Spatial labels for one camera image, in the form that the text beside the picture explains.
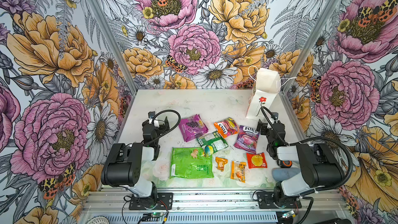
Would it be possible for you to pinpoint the purple grape gummy bag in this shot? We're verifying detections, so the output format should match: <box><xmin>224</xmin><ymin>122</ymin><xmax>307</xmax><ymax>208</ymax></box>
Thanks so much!
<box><xmin>178</xmin><ymin>114</ymin><xmax>208</xmax><ymax>142</ymax></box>

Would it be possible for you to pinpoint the green Lays chips bag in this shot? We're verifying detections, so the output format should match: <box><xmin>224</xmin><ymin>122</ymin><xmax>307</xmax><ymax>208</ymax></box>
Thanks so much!
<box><xmin>170</xmin><ymin>147</ymin><xmax>214</xmax><ymax>179</ymax></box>

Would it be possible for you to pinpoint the white floral paper bag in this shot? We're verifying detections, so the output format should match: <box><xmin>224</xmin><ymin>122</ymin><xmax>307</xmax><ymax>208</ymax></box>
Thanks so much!
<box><xmin>246</xmin><ymin>68</ymin><xmax>296</xmax><ymax>120</ymax></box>

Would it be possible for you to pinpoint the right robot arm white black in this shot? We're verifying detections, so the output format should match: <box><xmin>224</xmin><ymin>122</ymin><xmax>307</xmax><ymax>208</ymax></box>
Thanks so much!
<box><xmin>257</xmin><ymin>120</ymin><xmax>348</xmax><ymax>208</ymax></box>

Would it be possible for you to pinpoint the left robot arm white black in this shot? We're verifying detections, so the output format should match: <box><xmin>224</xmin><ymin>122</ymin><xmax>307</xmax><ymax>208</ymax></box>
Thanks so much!
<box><xmin>101</xmin><ymin>119</ymin><xmax>170</xmax><ymax>201</ymax></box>

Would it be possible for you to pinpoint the orange red candy bag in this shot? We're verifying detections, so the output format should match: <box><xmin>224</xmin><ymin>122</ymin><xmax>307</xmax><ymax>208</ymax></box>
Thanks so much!
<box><xmin>214</xmin><ymin>117</ymin><xmax>239</xmax><ymax>138</ymax></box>

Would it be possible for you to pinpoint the green white snack bag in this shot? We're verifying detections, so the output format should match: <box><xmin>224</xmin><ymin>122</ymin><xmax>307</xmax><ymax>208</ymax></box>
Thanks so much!
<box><xmin>197</xmin><ymin>131</ymin><xmax>229</xmax><ymax>157</ymax></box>

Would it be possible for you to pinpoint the black orange tape measure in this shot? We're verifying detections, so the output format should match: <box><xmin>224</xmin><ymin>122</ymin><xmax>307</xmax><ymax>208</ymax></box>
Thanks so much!
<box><xmin>277</xmin><ymin>160</ymin><xmax>292</xmax><ymax>169</ymax></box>

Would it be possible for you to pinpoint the red yellow snack packet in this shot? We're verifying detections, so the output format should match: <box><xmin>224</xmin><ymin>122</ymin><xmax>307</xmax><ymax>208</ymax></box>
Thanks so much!
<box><xmin>246</xmin><ymin>152</ymin><xmax>267</xmax><ymax>169</ymax></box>

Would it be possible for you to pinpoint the orange yellow snack packet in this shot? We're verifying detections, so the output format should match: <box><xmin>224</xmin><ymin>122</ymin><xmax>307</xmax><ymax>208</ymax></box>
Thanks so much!
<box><xmin>230</xmin><ymin>161</ymin><xmax>246</xmax><ymax>183</ymax></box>

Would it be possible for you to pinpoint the small orange candy packet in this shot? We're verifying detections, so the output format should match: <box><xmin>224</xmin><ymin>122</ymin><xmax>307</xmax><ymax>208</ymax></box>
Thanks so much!
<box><xmin>215</xmin><ymin>157</ymin><xmax>228</xmax><ymax>172</ymax></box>

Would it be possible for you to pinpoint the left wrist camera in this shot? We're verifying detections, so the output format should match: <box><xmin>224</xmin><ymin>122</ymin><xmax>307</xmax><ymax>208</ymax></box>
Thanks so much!
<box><xmin>148</xmin><ymin>111</ymin><xmax>156</xmax><ymax>123</ymax></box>

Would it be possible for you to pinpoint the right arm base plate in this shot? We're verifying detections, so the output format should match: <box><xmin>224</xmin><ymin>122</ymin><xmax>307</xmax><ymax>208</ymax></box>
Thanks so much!
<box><xmin>253</xmin><ymin>191</ymin><xmax>302</xmax><ymax>209</ymax></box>

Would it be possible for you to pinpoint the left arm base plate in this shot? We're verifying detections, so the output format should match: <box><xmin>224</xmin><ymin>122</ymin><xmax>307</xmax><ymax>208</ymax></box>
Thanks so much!
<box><xmin>129</xmin><ymin>193</ymin><xmax>174</xmax><ymax>211</ymax></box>

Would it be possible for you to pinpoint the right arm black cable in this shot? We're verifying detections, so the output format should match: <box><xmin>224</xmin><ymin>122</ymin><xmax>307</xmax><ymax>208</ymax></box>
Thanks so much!
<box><xmin>260</xmin><ymin>106</ymin><xmax>353</xmax><ymax>192</ymax></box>

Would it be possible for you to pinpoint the aluminium rail frame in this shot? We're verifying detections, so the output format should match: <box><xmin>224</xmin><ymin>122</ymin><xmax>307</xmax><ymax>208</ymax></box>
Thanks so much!
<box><xmin>79</xmin><ymin>188</ymin><xmax>354</xmax><ymax>224</ymax></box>

